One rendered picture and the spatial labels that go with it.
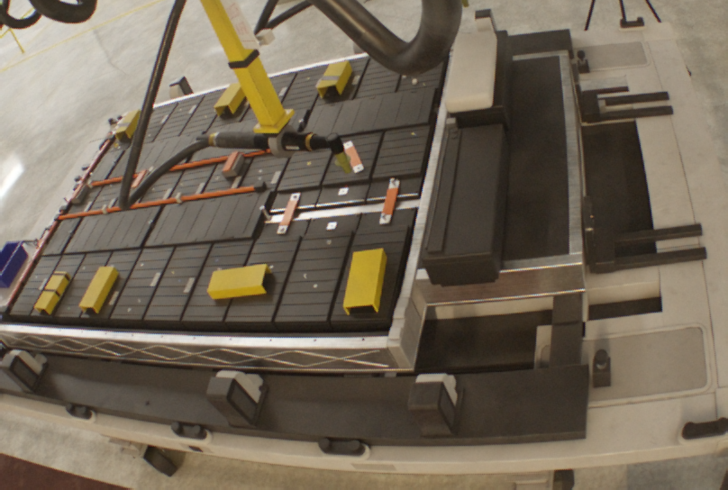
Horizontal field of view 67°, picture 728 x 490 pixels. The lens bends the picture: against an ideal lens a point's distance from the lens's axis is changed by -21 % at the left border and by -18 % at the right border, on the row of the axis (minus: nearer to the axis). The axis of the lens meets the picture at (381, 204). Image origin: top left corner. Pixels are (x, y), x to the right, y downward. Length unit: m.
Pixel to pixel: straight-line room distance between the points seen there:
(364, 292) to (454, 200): 0.28
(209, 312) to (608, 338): 0.97
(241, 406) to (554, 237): 0.80
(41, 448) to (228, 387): 2.15
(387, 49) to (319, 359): 0.99
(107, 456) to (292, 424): 1.73
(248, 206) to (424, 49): 1.37
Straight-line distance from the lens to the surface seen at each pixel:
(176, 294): 1.79
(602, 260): 1.57
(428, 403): 1.26
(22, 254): 2.92
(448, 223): 1.42
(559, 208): 1.55
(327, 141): 1.59
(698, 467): 2.23
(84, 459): 3.22
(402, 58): 0.62
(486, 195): 1.46
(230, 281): 1.66
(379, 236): 1.61
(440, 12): 0.54
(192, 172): 2.22
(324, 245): 1.65
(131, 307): 1.87
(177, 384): 1.77
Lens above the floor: 2.06
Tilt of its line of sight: 39 degrees down
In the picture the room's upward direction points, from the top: 24 degrees counter-clockwise
